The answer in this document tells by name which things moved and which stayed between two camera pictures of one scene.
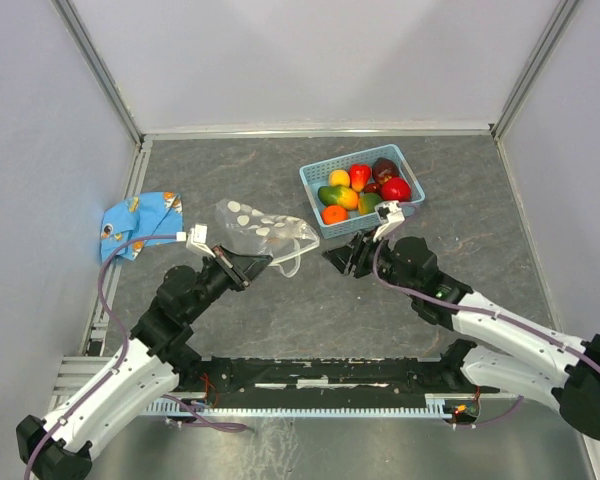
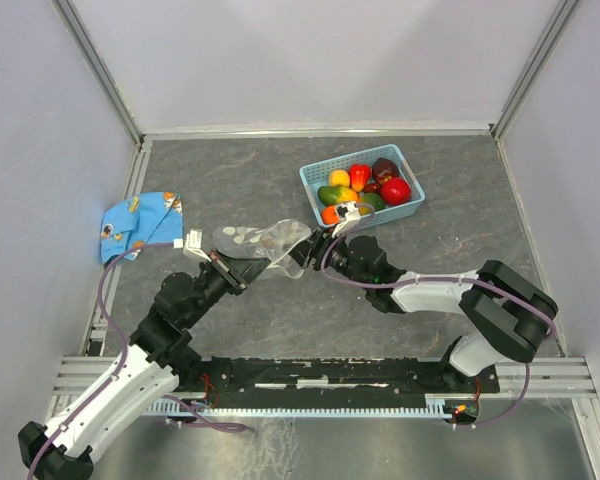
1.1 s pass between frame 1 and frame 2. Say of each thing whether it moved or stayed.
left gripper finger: stayed
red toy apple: stayed
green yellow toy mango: stayed
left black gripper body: stayed
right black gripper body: moved
